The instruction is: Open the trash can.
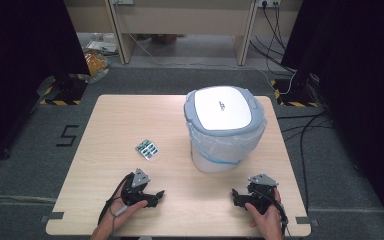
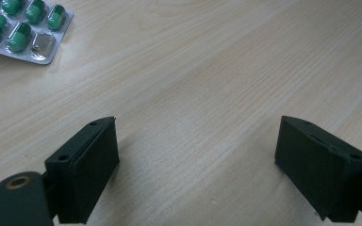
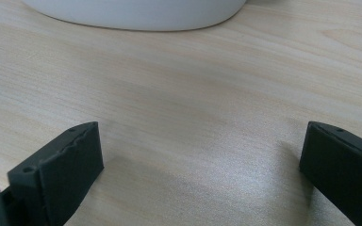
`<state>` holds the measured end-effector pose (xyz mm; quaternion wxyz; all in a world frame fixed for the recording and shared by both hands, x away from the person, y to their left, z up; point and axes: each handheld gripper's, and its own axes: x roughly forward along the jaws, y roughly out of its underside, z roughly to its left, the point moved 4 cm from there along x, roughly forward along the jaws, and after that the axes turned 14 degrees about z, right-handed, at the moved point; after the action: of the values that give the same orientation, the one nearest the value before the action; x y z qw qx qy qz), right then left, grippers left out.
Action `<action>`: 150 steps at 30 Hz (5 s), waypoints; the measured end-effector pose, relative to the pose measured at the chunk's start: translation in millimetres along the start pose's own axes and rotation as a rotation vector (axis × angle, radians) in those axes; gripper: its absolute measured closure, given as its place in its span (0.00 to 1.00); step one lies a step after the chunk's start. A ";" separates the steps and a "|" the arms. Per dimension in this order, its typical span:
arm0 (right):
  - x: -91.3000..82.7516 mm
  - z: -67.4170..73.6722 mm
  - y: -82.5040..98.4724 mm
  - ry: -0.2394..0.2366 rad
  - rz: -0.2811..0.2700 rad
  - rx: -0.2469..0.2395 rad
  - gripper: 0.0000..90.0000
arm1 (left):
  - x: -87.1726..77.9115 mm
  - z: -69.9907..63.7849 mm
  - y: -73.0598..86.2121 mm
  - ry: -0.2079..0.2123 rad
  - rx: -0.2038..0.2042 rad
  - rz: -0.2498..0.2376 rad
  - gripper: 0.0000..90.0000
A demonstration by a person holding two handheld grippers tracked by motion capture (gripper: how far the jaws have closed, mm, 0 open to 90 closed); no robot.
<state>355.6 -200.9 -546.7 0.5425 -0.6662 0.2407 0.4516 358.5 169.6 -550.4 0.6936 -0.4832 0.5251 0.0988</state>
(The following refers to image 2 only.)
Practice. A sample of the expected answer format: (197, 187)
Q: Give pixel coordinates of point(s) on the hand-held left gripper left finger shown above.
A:
(85, 175)

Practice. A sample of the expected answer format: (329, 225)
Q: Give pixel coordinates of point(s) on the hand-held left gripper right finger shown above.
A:
(320, 175)

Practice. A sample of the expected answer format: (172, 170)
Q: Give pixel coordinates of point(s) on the green capsule blister pack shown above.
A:
(22, 31)

